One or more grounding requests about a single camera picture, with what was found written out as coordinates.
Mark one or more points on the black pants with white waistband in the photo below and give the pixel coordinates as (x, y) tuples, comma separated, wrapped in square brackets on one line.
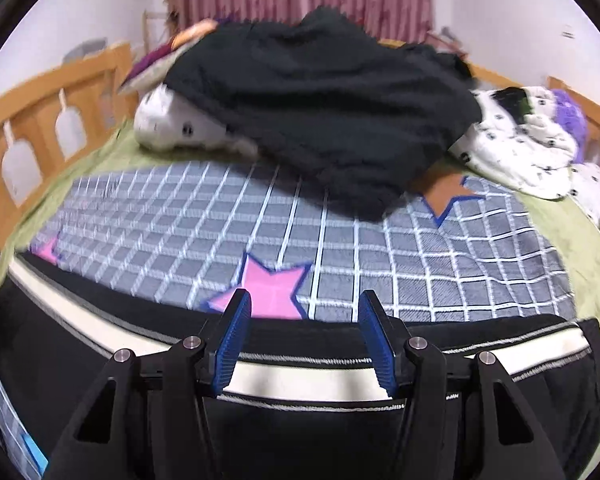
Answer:
[(305, 435)]

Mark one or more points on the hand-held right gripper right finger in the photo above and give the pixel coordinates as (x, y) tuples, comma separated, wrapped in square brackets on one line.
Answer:
[(377, 345)]

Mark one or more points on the grey checkered star blanket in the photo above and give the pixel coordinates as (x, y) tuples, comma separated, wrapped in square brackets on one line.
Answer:
[(180, 240)]

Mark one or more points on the purple plush toy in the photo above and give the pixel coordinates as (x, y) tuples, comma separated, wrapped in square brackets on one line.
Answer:
[(572, 115)]

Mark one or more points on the purple patterned pillow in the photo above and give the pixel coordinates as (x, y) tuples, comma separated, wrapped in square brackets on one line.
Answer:
[(150, 62)]

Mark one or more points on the black garment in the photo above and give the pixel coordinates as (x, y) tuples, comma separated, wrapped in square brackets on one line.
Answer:
[(320, 110)]

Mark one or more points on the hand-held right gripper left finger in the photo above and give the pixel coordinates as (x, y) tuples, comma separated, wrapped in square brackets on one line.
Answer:
[(232, 342)]

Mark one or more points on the wooden bed frame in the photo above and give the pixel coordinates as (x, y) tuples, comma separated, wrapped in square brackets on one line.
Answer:
[(40, 110)]

